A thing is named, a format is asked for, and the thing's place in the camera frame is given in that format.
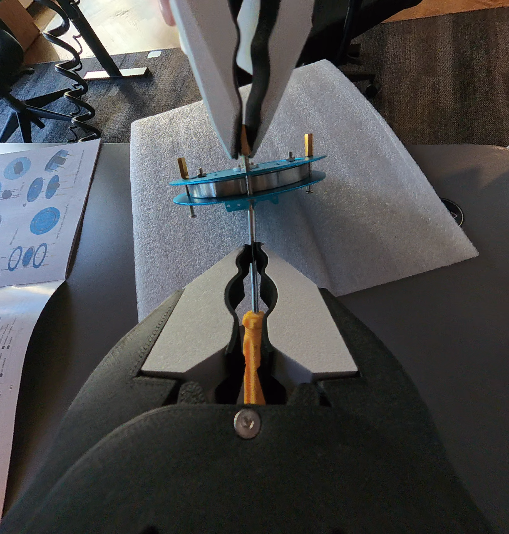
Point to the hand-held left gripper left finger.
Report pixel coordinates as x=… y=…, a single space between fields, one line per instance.
x=187 y=333

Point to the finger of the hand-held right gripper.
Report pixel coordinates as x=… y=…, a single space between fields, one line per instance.
x=292 y=33
x=204 y=50

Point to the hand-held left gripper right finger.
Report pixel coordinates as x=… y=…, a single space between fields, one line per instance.
x=308 y=333

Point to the blue round metal base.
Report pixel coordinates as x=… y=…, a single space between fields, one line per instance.
x=287 y=185

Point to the person's right hand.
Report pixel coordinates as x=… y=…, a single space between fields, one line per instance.
x=166 y=10

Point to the black office chair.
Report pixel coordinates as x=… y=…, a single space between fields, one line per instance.
x=362 y=25

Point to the white foam sheet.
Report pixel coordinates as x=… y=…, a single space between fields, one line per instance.
x=362 y=208

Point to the brown cardboard box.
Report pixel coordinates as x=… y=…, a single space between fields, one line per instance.
x=16 y=21

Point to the open instruction booklet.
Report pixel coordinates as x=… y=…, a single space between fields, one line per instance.
x=29 y=208

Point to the black saddle stool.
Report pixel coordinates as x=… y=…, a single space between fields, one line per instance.
x=2 y=54

